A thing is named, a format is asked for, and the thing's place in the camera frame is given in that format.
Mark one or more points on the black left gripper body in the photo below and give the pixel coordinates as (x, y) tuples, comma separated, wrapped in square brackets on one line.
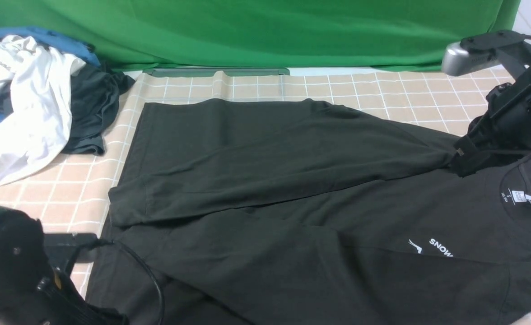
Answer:
[(51, 300)]

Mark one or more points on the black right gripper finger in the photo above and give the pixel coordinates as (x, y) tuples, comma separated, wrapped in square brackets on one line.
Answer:
[(465, 164)]

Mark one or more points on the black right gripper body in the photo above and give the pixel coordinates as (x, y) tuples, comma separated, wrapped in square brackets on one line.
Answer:
[(506, 126)]

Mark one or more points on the dark gray long-sleeved shirt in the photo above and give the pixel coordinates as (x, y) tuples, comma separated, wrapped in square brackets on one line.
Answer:
[(310, 213)]

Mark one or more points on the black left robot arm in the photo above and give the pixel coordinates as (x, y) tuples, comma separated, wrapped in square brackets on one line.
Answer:
[(35, 275)]

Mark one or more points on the beige checkered table mat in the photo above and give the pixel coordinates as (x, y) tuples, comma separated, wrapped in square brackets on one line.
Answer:
[(71, 194)]

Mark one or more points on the blue garment in pile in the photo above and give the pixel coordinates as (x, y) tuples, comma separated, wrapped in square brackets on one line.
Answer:
[(59, 41)]

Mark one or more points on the dark teal garment in pile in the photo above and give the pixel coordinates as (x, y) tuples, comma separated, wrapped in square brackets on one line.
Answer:
[(94, 107)]

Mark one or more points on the white garment in pile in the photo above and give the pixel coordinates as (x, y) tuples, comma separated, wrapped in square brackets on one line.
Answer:
[(39, 127)]

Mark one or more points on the gray metal bar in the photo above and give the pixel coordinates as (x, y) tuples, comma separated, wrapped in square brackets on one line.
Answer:
[(194, 72)]

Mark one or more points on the green backdrop cloth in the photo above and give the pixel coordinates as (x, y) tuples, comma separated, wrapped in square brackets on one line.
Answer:
[(392, 35)]

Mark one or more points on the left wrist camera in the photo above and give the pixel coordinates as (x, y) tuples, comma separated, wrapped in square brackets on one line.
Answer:
[(60, 247)]

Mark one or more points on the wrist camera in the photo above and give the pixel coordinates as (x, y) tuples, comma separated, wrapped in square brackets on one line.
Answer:
[(472, 54), (60, 247)]

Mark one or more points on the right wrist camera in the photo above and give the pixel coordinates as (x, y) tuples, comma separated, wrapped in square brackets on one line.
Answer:
[(472, 54)]

